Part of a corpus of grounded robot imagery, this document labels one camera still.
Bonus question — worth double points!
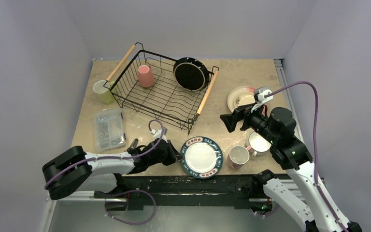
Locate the green mug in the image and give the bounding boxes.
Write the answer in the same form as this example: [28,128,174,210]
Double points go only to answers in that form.
[93,80,116,104]

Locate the clear plastic screw box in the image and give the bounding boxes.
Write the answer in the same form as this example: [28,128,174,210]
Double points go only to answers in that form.
[93,108,126,152]

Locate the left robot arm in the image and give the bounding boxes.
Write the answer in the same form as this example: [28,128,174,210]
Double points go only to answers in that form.
[42,139,184,200]

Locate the black wire dish rack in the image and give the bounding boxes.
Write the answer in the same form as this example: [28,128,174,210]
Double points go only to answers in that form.
[106,42,214,132]

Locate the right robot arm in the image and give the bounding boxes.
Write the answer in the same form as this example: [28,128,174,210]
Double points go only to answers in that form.
[220,105,362,232]

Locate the light pink mug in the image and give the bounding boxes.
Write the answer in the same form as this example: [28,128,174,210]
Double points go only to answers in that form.
[227,145,251,169]

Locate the white enamel mug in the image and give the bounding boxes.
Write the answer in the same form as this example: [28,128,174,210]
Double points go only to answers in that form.
[245,132,271,157]

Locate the purple cable loop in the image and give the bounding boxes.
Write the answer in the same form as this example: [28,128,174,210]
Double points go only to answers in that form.
[104,189,157,226]

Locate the red rimmed plate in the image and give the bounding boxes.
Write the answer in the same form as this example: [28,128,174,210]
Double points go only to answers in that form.
[172,57,210,91]

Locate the black base frame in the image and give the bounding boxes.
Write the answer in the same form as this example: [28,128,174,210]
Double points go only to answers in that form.
[46,174,301,212]

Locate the black pliers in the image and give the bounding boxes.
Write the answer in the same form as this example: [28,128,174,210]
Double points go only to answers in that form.
[126,138,139,153]

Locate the cream floral small plate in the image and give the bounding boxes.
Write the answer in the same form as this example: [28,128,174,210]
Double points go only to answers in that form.
[231,92,255,109]

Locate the pink rimmed large plate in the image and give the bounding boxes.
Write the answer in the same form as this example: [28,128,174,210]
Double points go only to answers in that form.
[227,86,255,112]

